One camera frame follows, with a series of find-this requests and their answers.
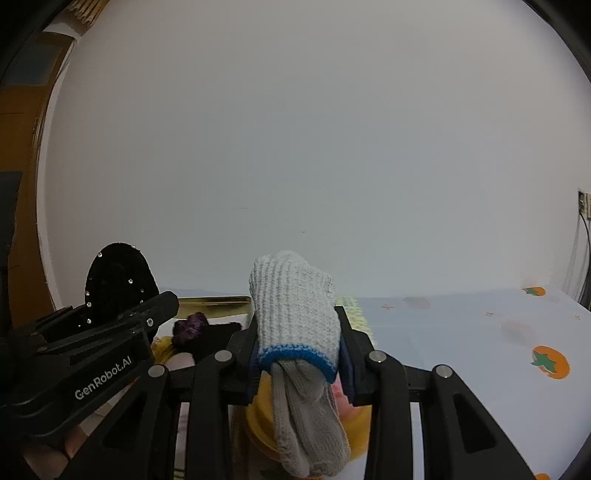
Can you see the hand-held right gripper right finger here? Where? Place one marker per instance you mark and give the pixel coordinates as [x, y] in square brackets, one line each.
[355, 364]

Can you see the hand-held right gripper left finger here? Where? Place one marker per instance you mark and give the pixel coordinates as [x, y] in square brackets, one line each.
[240, 355]

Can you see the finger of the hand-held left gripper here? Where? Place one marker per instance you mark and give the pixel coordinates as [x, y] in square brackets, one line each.
[55, 321]
[157, 309]

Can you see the black wristband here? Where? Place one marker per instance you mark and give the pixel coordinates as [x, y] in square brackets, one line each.
[212, 341]

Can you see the dark purple scrunchie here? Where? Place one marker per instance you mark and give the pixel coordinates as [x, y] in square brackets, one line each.
[189, 327]

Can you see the yellow cloth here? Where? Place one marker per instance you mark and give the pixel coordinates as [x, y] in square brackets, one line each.
[164, 350]

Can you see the black rhinestone cloth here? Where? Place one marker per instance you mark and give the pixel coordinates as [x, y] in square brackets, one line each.
[120, 277]

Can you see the rectangular gold tin box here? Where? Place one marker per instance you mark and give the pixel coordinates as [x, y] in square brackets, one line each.
[212, 304]

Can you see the white knitted glove blue cuff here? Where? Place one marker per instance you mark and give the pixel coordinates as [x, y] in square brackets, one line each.
[295, 314]

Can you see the person's left hand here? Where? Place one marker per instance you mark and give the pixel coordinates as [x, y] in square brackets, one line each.
[46, 461]

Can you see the yellow green patterned tissue pack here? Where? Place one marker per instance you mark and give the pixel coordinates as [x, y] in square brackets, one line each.
[362, 323]

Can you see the yellow bowl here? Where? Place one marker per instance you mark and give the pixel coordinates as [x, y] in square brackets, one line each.
[355, 424]

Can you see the wooden door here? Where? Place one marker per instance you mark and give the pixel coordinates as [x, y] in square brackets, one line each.
[18, 101]

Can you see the beige fringed hanging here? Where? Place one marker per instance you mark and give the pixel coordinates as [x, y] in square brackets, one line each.
[85, 7]

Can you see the wall socket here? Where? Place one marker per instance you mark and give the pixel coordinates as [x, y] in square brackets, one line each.
[584, 201]

